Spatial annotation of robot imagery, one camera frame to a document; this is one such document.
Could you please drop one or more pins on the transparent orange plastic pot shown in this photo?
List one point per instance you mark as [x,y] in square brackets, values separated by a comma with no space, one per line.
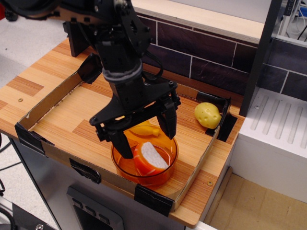
[167,148]

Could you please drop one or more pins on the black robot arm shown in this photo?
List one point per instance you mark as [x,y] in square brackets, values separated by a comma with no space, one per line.
[120,40]

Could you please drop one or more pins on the yellow toy potato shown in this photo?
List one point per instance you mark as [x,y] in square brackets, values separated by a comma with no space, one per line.
[208,115]

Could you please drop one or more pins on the light wooden shelf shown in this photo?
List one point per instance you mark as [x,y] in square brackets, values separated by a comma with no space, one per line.
[210,21]

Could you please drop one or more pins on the grey oven control panel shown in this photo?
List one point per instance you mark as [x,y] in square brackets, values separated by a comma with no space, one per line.
[92,215]

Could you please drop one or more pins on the orange white toy sushi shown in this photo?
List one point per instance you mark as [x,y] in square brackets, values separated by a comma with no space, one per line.
[147,160]

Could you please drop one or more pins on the white toy sink drainboard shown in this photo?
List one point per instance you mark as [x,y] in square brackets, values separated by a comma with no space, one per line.
[271,147]

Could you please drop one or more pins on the black caster wheel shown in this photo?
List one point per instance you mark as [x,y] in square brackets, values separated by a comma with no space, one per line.
[10,16]

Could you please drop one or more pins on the yellow toy banana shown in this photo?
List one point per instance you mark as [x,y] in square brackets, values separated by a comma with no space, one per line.
[145,129]

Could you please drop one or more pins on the cardboard fence with black tape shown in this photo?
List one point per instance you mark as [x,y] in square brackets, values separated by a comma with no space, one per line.
[171,176]

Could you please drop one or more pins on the dark grey vertical post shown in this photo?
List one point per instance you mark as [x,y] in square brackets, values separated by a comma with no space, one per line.
[251,89]

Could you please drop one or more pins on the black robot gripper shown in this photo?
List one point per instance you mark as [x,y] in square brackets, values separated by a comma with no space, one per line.
[134,101]

